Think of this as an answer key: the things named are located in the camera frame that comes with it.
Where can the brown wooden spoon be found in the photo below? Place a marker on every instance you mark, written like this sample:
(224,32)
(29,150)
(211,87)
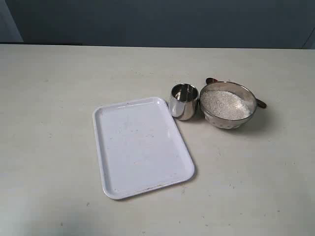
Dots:
(259,102)

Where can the small steel cup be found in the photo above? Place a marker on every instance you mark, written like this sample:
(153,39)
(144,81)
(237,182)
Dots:
(183,101)

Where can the steel bowl of rice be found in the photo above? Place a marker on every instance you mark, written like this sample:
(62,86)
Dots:
(227,105)

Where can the white rectangular tray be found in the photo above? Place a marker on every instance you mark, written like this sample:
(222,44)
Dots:
(139,148)

